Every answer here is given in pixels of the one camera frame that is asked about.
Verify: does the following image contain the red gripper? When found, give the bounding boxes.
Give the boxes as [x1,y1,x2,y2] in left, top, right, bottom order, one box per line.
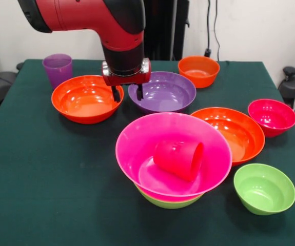
[102,58,152,104]

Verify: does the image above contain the large orange bowl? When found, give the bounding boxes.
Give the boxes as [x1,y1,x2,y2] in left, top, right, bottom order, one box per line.
[51,74,125,125]
[190,107,266,167]

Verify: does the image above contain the large pink bowl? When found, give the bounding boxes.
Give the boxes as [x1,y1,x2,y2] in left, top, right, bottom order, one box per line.
[115,112,233,202]

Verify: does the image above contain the red cup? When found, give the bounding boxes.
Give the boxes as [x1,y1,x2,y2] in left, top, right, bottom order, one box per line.
[153,140,205,182]

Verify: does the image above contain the large green bowl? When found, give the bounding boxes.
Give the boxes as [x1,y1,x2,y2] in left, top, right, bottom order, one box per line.
[134,183,206,210]

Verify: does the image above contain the purple bowl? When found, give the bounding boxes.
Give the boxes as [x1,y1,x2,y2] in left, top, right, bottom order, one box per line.
[128,71,197,115]

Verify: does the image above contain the small orange bowl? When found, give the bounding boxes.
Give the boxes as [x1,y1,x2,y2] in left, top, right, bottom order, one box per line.
[178,55,221,89]

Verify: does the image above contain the purple cup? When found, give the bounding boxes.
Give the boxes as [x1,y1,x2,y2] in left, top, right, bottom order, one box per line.
[42,53,73,91]

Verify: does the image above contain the dark green tablecloth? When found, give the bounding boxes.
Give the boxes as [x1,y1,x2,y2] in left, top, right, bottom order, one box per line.
[0,59,295,246]

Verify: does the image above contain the small red bowl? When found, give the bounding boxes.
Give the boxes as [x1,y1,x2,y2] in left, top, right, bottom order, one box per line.
[247,99,295,138]

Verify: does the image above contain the small green bowl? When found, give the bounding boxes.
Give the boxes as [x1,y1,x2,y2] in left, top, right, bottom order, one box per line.
[233,163,295,216]

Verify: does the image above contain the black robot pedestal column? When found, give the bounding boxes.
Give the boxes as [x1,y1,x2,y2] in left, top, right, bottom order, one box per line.
[143,0,190,62]

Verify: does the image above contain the black cable with plug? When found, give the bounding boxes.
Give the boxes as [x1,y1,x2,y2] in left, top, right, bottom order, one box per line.
[204,0,212,58]

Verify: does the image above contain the thin black wall cable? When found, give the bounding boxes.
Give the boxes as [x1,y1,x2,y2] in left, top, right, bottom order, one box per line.
[213,0,222,62]

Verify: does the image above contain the gray pedestal leg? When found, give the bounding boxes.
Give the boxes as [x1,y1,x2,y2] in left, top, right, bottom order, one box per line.
[0,62,25,106]
[278,66,295,103]

